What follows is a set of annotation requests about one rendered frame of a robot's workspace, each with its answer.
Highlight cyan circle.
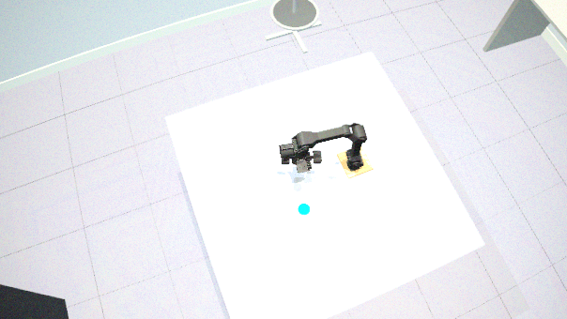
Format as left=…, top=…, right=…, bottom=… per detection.
left=299, top=204, right=310, bottom=215

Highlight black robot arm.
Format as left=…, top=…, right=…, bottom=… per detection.
left=279, top=122, right=368, bottom=173

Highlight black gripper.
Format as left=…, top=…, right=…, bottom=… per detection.
left=282, top=150, right=322, bottom=165

